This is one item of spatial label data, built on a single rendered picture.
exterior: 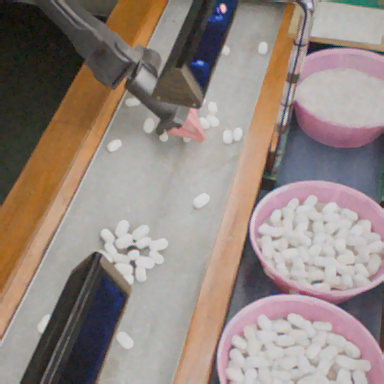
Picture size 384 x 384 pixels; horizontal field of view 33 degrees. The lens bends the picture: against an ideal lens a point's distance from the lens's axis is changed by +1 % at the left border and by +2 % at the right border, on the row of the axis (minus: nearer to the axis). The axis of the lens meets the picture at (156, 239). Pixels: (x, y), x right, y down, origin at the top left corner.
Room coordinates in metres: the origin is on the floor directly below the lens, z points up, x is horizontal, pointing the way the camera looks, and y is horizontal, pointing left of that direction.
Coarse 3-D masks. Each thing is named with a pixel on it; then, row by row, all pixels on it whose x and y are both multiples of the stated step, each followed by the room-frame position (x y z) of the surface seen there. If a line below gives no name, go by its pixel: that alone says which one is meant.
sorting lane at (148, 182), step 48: (192, 0) 1.54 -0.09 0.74; (240, 48) 1.34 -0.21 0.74; (240, 96) 1.16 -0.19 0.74; (144, 144) 1.00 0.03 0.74; (192, 144) 1.00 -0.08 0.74; (240, 144) 1.00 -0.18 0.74; (96, 192) 0.86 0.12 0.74; (144, 192) 0.86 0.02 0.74; (192, 192) 0.86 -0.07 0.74; (96, 240) 0.74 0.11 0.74; (192, 240) 0.74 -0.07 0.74; (48, 288) 0.63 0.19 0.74; (144, 288) 0.63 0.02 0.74; (192, 288) 0.63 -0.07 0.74; (144, 336) 0.53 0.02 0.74
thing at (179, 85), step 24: (216, 0) 0.96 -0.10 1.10; (240, 0) 1.04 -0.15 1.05; (192, 24) 0.88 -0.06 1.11; (216, 24) 0.93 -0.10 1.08; (192, 48) 0.83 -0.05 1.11; (216, 48) 0.89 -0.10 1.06; (168, 72) 0.78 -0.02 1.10; (192, 72) 0.79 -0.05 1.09; (168, 96) 0.78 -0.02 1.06; (192, 96) 0.77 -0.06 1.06
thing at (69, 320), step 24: (96, 264) 0.42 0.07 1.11; (72, 288) 0.40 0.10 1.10; (96, 288) 0.39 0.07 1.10; (120, 288) 0.41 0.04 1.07; (72, 312) 0.35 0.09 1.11; (96, 312) 0.37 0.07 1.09; (120, 312) 0.39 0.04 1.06; (48, 336) 0.34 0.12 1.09; (72, 336) 0.33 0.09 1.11; (96, 336) 0.35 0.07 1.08; (48, 360) 0.30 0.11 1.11; (72, 360) 0.31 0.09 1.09; (96, 360) 0.32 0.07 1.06
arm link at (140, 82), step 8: (144, 64) 1.08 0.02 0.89; (136, 72) 1.03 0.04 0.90; (144, 72) 1.03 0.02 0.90; (152, 72) 1.07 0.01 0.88; (128, 80) 1.03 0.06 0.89; (136, 80) 1.02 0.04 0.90; (144, 80) 1.02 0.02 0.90; (152, 80) 1.03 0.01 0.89; (128, 88) 1.02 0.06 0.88; (136, 88) 1.01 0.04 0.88; (144, 88) 1.01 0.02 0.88; (152, 88) 1.02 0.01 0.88; (136, 96) 1.01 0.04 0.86; (144, 96) 1.01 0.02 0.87
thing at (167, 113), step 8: (144, 104) 1.01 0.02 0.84; (152, 104) 1.00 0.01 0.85; (160, 104) 1.00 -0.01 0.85; (168, 104) 1.00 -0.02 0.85; (152, 112) 1.01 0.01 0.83; (160, 112) 1.00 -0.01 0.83; (168, 112) 1.00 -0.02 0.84; (176, 112) 0.99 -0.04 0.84; (160, 120) 1.01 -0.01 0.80; (168, 120) 0.98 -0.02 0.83; (176, 120) 0.97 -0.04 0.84; (160, 128) 0.98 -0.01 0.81
